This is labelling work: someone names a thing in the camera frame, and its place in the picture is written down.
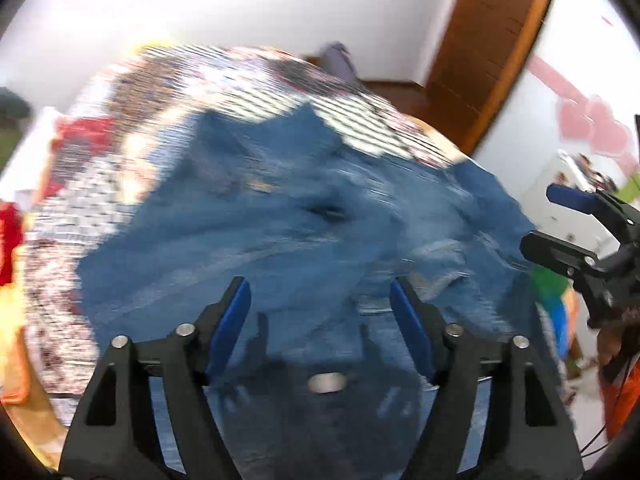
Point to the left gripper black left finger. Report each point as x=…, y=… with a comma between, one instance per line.
x=113, y=434

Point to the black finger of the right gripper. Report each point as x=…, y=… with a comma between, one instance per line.
x=561, y=257
x=618, y=217

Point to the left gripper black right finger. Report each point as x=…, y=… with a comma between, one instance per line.
x=528, y=434

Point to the blue denim jacket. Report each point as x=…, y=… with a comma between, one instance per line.
x=321, y=384

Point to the orange sleeved right forearm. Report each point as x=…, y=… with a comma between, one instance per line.
x=619, y=391

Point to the green clothes pile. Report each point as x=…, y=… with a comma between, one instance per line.
x=14, y=113

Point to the brown wooden door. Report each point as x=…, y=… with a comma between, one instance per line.
x=485, y=47

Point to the red yellow plush blanket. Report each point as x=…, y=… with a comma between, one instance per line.
x=12, y=309

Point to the grey blue object behind bed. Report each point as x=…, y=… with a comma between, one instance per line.
x=335, y=59

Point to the patchwork patterned bed cover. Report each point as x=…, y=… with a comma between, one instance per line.
x=121, y=137

